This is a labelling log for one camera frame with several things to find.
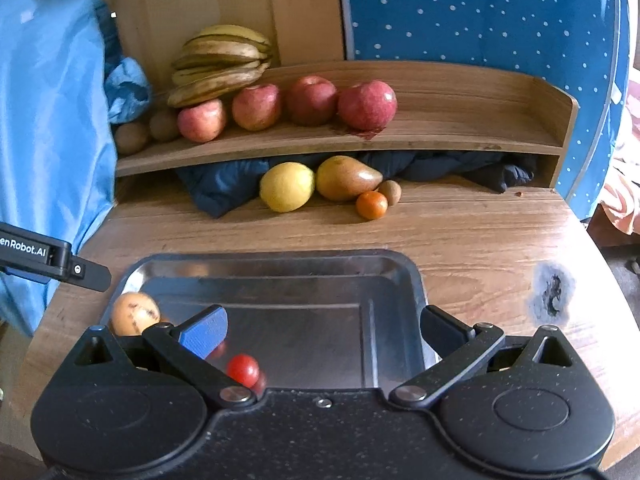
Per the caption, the wooden back panel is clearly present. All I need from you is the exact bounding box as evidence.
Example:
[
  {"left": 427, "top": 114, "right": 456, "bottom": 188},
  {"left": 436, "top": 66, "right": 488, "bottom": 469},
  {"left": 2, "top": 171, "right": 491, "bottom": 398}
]
[{"left": 110, "top": 0, "right": 345, "bottom": 91}]

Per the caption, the yellow lemon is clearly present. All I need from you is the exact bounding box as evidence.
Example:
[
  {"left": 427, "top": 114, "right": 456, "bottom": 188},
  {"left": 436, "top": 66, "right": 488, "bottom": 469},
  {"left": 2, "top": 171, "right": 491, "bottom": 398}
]
[{"left": 259, "top": 162, "right": 316, "bottom": 214}]

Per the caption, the wooden curved shelf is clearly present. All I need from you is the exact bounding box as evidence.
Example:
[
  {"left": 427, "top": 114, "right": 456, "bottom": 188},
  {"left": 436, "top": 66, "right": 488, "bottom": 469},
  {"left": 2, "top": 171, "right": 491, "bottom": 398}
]
[{"left": 116, "top": 61, "right": 579, "bottom": 188}]

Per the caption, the small orange mandarin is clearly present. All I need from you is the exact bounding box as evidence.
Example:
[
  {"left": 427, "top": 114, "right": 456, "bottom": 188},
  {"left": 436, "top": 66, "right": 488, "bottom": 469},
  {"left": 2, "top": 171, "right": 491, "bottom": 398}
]
[{"left": 355, "top": 191, "right": 388, "bottom": 221}]

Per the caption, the blue dotted fabric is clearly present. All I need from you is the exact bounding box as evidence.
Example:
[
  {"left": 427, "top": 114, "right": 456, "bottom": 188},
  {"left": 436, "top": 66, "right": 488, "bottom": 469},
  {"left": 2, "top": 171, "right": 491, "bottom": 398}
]
[{"left": 342, "top": 0, "right": 634, "bottom": 219}]

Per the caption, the brown kiwi left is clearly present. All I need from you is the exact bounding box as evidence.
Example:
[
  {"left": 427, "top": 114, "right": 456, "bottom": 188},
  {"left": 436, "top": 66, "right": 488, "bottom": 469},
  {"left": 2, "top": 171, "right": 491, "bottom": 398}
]
[{"left": 114, "top": 122, "right": 150, "bottom": 157}]

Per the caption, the light blue garment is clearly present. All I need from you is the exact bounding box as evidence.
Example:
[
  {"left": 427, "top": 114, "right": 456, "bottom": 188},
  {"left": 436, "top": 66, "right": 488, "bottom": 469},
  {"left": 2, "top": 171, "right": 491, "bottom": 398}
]
[{"left": 0, "top": 0, "right": 120, "bottom": 338}]

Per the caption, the yellow green mango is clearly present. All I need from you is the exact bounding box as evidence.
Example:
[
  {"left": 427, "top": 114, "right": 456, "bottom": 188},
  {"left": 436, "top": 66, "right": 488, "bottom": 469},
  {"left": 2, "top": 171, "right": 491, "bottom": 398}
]
[{"left": 316, "top": 155, "right": 383, "bottom": 202}]

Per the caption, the brown kiwi right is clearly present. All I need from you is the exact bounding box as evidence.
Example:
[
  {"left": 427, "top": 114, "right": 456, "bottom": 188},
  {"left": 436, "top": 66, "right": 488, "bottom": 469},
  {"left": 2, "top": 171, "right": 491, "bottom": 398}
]
[{"left": 149, "top": 108, "right": 180, "bottom": 143}]

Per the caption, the blue plastic bag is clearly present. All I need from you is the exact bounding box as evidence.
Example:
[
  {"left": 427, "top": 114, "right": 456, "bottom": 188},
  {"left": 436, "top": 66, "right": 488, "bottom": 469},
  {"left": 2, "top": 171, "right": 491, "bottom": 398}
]
[{"left": 104, "top": 58, "right": 153, "bottom": 125}]

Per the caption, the brown kiwi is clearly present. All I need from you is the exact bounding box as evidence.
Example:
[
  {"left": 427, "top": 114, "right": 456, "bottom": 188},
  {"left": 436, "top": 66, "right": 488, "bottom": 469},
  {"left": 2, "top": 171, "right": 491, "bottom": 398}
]
[
  {"left": 149, "top": 108, "right": 180, "bottom": 143},
  {"left": 114, "top": 122, "right": 150, "bottom": 157}
]

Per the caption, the pink apple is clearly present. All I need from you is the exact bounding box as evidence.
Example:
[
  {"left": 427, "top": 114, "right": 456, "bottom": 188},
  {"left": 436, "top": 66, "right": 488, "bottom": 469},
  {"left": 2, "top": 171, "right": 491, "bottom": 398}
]
[
  {"left": 231, "top": 84, "right": 283, "bottom": 131},
  {"left": 177, "top": 99, "right": 227, "bottom": 143}
]

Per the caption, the red apple rightmost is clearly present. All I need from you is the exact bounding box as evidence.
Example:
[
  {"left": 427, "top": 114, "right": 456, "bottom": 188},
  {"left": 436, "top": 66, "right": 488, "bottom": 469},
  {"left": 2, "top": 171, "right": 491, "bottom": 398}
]
[{"left": 337, "top": 80, "right": 398, "bottom": 131}]

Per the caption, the dark blue jacket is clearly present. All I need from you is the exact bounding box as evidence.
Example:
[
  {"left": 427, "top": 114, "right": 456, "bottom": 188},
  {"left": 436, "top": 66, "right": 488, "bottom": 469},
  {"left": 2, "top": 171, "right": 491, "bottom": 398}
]
[{"left": 178, "top": 151, "right": 537, "bottom": 218}]

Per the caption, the small brown fruit back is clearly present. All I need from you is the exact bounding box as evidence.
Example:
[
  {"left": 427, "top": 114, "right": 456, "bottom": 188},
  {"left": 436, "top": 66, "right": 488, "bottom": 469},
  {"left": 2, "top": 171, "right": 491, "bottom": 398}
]
[{"left": 378, "top": 180, "right": 402, "bottom": 207}]

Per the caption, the bunch of ripe bananas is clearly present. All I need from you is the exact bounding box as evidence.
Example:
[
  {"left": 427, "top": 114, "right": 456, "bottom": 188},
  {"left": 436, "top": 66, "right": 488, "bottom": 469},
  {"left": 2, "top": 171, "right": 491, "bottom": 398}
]
[{"left": 167, "top": 24, "right": 273, "bottom": 108}]

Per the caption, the pale speckled round fruit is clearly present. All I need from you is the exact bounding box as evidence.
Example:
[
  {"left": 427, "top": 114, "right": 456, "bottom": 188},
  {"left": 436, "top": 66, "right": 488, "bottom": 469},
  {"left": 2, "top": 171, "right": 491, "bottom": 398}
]
[{"left": 111, "top": 292, "right": 162, "bottom": 336}]

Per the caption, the pink apple leftmost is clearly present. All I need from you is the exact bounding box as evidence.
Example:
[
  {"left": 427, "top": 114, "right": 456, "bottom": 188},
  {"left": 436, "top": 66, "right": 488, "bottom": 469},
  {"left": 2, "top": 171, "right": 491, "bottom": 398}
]
[{"left": 177, "top": 99, "right": 227, "bottom": 143}]

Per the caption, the metal baking tray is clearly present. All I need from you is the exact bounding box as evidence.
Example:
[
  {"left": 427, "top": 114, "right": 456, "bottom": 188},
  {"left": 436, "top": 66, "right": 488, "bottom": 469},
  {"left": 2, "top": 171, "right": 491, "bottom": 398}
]
[{"left": 112, "top": 249, "right": 438, "bottom": 391}]

